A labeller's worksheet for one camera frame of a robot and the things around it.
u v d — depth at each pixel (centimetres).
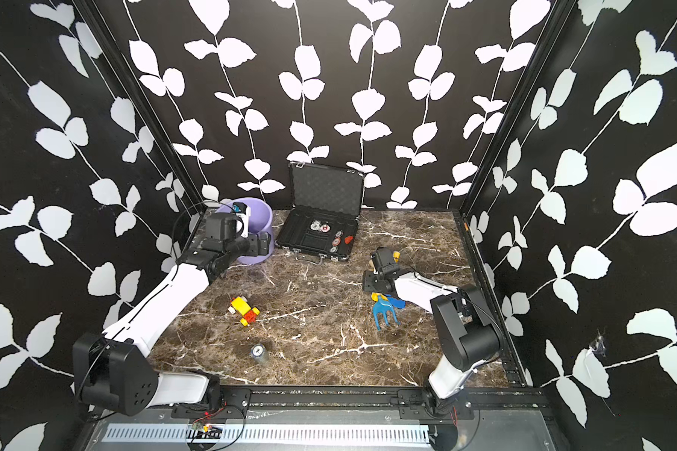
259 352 77
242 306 88
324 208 114
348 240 110
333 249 105
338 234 111
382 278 73
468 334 46
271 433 70
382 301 93
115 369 40
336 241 108
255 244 75
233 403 74
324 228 111
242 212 73
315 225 114
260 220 95
